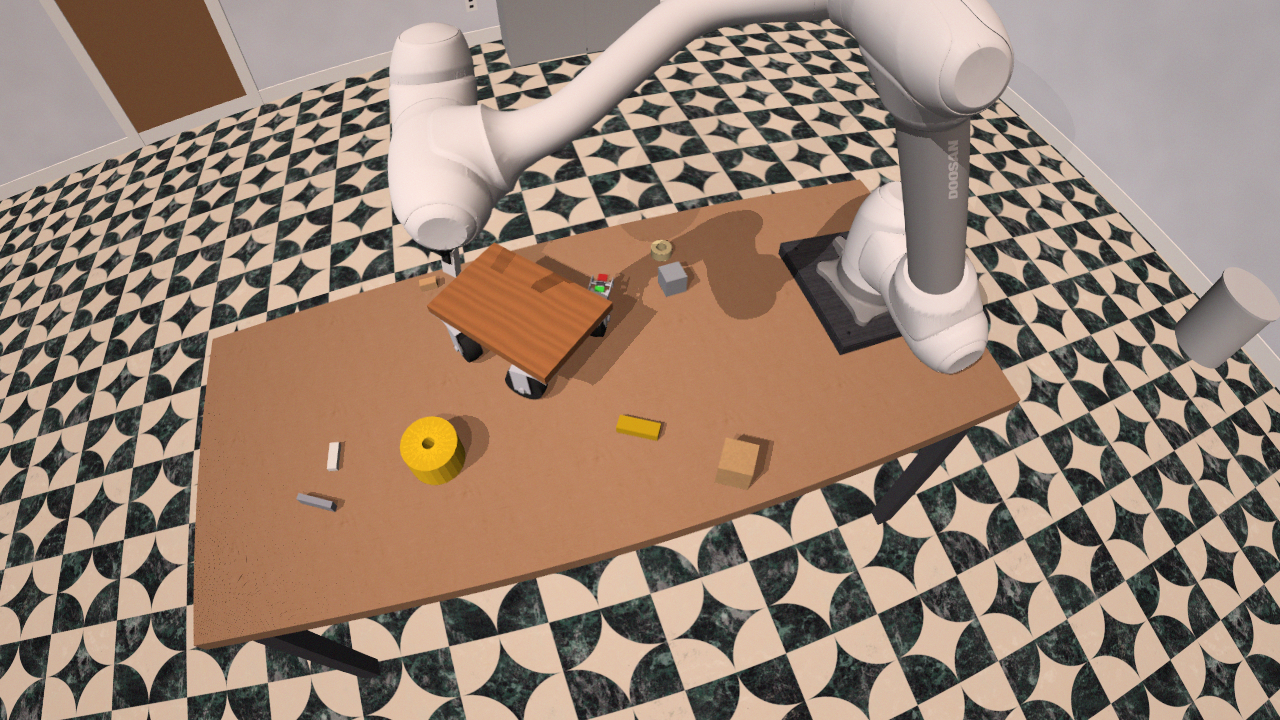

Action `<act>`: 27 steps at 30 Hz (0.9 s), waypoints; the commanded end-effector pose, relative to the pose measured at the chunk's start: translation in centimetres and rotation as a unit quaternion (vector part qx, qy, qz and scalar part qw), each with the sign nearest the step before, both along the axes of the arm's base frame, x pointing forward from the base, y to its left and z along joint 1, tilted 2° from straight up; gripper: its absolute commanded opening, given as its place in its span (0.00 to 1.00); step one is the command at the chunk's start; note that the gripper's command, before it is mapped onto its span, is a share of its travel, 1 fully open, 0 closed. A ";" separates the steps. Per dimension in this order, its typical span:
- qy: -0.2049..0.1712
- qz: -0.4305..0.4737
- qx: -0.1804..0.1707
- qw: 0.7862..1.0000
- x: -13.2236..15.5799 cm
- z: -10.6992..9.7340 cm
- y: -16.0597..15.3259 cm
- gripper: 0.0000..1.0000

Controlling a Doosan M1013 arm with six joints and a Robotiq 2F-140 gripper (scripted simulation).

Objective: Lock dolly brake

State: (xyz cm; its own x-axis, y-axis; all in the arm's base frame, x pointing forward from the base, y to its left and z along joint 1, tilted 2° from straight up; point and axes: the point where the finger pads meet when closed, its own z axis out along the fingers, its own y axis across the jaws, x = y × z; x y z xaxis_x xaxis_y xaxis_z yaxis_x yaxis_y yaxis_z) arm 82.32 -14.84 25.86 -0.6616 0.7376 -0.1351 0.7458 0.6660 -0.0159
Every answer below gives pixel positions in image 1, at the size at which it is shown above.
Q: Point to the brown cardboard box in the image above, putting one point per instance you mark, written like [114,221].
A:
[737,463]

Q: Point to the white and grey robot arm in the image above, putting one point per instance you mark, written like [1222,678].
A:
[448,163]

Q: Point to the yellow rectangular bar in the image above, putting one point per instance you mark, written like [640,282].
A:
[638,427]

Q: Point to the beige roll of masking tape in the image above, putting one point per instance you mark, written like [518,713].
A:
[663,245]

